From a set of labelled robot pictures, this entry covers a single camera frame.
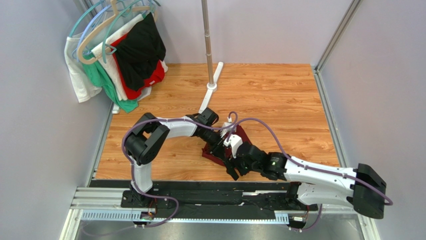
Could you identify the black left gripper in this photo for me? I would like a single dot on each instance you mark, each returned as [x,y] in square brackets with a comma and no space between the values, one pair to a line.
[217,147]

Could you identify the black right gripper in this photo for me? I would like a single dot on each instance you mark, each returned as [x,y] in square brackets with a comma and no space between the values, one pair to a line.
[241,163]

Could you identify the dark red cloth napkin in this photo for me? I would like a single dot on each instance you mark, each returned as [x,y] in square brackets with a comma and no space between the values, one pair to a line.
[240,132]

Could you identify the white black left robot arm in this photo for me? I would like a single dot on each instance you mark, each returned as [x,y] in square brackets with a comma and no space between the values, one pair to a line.
[142,143]

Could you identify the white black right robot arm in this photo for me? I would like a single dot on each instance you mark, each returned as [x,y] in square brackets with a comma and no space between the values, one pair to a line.
[361,188]

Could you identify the metal pole white base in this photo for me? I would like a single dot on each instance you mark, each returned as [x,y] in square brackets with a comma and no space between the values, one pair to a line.
[213,76]

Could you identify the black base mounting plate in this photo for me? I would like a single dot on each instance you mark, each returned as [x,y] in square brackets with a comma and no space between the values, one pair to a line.
[210,200]

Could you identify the red shirt on hanger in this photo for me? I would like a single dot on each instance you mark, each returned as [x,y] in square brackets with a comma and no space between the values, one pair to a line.
[156,77]

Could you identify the black shirt on hanger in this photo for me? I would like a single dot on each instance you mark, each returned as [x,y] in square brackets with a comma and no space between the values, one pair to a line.
[138,54]

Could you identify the green shirt on hanger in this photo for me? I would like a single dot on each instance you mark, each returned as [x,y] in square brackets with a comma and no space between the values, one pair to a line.
[99,78]

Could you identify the white shirt on hanger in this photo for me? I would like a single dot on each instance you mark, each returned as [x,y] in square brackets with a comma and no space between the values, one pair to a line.
[83,88]

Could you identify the teal clothes hanger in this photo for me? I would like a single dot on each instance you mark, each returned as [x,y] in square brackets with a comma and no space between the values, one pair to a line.
[110,40]

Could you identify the beige clothes hanger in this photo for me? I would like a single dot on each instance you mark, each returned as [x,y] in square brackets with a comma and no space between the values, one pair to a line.
[96,36]

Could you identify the light blue clothes hanger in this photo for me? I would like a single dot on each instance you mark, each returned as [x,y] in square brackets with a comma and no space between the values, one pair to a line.
[94,22]

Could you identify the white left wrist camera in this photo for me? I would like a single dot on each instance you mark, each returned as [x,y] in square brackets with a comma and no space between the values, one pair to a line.
[228,126]

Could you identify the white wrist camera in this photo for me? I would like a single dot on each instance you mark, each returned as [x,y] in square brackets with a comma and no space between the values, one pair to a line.
[233,142]
[228,126]

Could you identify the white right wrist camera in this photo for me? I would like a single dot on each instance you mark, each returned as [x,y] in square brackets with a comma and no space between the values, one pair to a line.
[233,142]

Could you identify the aluminium frame rail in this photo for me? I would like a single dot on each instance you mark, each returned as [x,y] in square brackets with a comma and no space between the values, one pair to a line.
[94,214]

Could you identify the aluminium corner post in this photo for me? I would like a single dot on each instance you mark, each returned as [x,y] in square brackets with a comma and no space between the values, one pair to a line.
[343,24]

